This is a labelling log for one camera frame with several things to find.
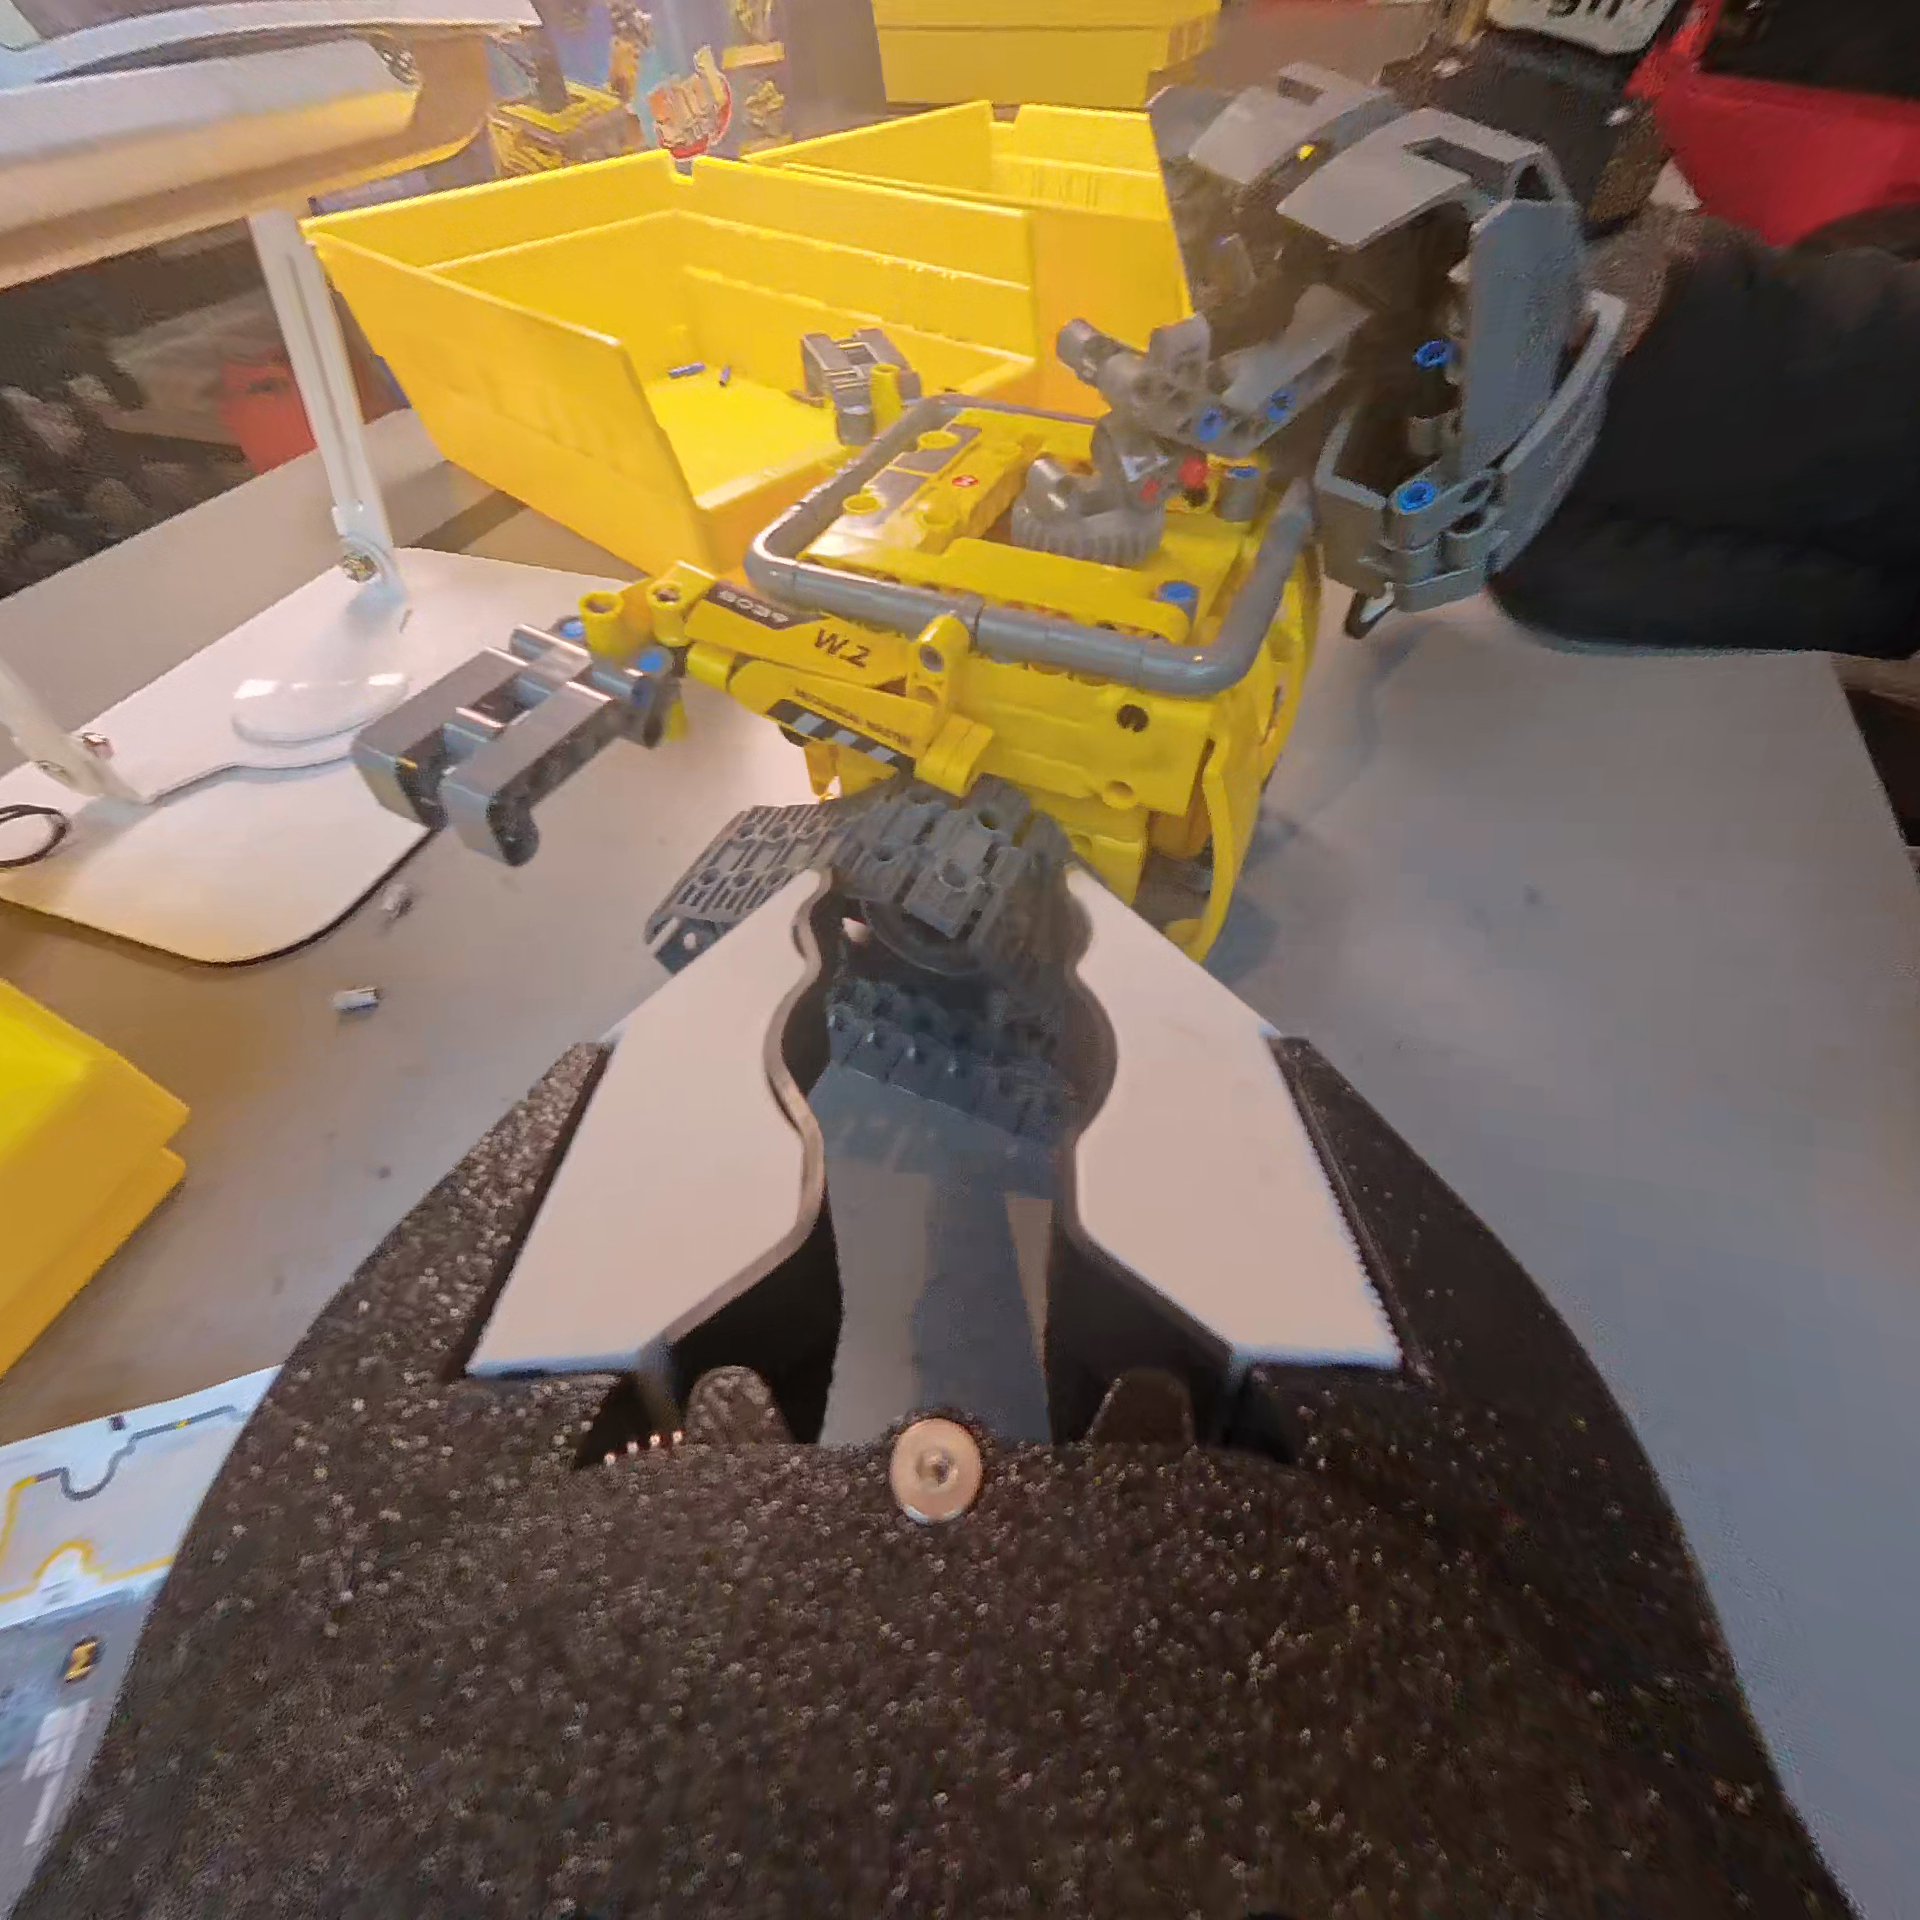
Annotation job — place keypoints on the red container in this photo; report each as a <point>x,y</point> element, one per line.
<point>263,411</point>

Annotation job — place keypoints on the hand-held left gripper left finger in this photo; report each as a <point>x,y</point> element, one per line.
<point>662,1200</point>

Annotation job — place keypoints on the person's right forearm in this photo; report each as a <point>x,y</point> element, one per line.
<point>1770,450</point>

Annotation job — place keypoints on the grey robot model head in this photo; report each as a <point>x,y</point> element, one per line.
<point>1515,300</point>

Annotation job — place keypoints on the yellow tracked brick robot model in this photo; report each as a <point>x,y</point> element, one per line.
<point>1049,705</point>

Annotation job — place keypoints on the red armchair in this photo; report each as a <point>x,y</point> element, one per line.
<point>1770,135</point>

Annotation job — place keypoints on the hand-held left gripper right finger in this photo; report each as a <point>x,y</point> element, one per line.
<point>1230,1200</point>

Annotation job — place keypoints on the white book stand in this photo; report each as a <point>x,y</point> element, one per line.
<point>194,839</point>

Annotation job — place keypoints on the white sticker sheet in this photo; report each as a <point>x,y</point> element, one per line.
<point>90,1651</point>

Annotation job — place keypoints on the blue printed cardboard box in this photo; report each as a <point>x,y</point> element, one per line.
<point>691,89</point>

